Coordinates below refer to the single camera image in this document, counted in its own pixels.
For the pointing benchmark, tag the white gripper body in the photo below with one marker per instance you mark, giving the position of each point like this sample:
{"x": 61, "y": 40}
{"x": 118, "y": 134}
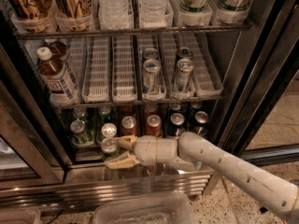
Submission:
{"x": 146, "y": 150}

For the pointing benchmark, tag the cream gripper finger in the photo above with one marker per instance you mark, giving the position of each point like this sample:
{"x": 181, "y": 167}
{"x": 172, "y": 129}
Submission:
{"x": 124, "y": 161}
{"x": 127, "y": 141}

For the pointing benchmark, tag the green can column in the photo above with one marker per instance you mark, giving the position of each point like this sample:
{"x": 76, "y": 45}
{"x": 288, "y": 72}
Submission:
{"x": 109, "y": 148}
{"x": 108, "y": 130}

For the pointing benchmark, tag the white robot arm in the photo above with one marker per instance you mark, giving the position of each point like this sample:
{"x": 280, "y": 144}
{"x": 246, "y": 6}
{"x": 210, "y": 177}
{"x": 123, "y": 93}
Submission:
{"x": 190, "y": 151}

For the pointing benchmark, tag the red can front left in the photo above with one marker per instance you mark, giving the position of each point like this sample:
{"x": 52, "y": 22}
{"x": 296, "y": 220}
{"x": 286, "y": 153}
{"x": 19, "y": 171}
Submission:
{"x": 128, "y": 126}

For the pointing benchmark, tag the red can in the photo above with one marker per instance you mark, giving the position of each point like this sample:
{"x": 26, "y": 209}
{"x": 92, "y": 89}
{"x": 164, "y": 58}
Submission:
{"x": 128, "y": 126}
{"x": 154, "y": 126}
{"x": 151, "y": 109}

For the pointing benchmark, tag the red can front right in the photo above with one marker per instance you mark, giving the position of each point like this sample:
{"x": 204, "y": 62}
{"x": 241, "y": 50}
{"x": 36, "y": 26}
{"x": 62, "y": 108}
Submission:
{"x": 154, "y": 126}

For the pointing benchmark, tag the blue can front left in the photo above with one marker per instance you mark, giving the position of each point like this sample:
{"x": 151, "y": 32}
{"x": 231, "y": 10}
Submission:
{"x": 176, "y": 125}

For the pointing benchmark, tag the blue can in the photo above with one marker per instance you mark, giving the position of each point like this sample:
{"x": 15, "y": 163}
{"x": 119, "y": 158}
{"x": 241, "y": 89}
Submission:
{"x": 199, "y": 123}
{"x": 176, "y": 125}
{"x": 174, "y": 108}
{"x": 195, "y": 106}

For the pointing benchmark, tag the red can rear right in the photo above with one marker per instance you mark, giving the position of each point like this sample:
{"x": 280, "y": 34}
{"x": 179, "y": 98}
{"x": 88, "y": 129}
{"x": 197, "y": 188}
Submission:
{"x": 151, "y": 109}

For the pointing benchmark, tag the blue can rear left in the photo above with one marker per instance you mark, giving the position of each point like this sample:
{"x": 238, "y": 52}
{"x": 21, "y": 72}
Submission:
{"x": 174, "y": 108}

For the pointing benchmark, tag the green can front left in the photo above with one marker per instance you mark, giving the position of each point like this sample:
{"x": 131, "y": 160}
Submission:
{"x": 81, "y": 133}

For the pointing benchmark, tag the green can rear left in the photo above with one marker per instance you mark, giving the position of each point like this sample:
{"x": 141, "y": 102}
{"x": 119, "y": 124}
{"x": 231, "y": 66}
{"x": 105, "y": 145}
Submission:
{"x": 82, "y": 114}

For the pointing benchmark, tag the blue can front right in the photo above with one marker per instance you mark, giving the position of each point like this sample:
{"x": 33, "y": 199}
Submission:
{"x": 199, "y": 123}

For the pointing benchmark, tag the blue can rear right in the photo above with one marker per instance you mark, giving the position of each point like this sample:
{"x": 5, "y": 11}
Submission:
{"x": 195, "y": 106}

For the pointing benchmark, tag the silver tall can front right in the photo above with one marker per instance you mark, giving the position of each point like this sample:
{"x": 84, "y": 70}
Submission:
{"x": 182, "y": 75}

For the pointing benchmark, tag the silver tall can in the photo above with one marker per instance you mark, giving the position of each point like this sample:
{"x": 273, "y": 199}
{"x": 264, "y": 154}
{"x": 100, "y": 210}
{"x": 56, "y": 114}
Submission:
{"x": 149, "y": 53}
{"x": 182, "y": 75}
{"x": 184, "y": 53}
{"x": 151, "y": 72}

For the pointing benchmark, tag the silver tall can front left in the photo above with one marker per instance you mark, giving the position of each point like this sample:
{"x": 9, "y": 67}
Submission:
{"x": 151, "y": 72}

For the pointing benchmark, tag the steel fridge cabinet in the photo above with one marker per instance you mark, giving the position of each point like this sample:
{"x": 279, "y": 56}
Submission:
{"x": 39, "y": 135}

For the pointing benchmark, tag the silver tall can rear left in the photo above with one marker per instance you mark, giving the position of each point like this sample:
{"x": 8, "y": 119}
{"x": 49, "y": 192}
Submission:
{"x": 149, "y": 53}

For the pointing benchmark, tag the silver tall can rear right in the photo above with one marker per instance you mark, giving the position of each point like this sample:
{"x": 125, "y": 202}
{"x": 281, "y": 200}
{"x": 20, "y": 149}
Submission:
{"x": 184, "y": 53}

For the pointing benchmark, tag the fridge glass door right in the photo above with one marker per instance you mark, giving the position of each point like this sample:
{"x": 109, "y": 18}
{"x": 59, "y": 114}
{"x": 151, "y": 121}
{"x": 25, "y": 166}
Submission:
{"x": 267, "y": 134}

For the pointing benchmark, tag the gold can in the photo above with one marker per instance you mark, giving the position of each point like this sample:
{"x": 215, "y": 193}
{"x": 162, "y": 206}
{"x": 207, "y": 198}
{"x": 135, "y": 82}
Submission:
{"x": 74, "y": 0}
{"x": 31, "y": 10}

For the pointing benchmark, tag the gold can top left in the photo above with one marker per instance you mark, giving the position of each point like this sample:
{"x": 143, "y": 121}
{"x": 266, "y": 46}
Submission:
{"x": 31, "y": 10}

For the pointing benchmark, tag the white empty tray middle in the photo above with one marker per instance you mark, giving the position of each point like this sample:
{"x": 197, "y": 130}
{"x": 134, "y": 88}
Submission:
{"x": 123, "y": 73}

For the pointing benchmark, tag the white empty tray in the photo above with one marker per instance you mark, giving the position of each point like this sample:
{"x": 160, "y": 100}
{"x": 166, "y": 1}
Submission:
{"x": 96, "y": 79}
{"x": 206, "y": 79}
{"x": 123, "y": 73}

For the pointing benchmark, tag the clear plastic bin floor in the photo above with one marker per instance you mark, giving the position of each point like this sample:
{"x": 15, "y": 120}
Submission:
{"x": 159, "y": 208}

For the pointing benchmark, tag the white empty tray left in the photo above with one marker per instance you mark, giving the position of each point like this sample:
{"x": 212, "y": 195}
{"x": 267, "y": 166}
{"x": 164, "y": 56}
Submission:
{"x": 96, "y": 79}

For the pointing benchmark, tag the white empty tray right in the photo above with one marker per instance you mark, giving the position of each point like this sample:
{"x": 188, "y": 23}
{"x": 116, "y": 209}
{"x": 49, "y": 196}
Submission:
{"x": 206, "y": 79}

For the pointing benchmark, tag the brown tea bottle front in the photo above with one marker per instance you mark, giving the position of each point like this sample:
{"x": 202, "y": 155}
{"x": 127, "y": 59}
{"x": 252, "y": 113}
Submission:
{"x": 55, "y": 74}

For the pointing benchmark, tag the brown tea bottle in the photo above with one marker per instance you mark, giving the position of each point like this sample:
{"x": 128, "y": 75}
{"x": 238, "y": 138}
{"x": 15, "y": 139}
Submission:
{"x": 60, "y": 50}
{"x": 55, "y": 74}

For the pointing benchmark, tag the brown tea bottle rear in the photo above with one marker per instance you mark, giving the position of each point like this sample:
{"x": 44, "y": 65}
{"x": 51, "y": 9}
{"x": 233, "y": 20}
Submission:
{"x": 60, "y": 50}

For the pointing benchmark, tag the clear plastic bin corner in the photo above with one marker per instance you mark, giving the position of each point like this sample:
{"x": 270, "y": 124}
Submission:
{"x": 20, "y": 216}

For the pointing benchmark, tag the clear water bottle left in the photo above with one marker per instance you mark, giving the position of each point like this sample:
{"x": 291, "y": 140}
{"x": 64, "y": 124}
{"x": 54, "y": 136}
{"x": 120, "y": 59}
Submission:
{"x": 113, "y": 14}

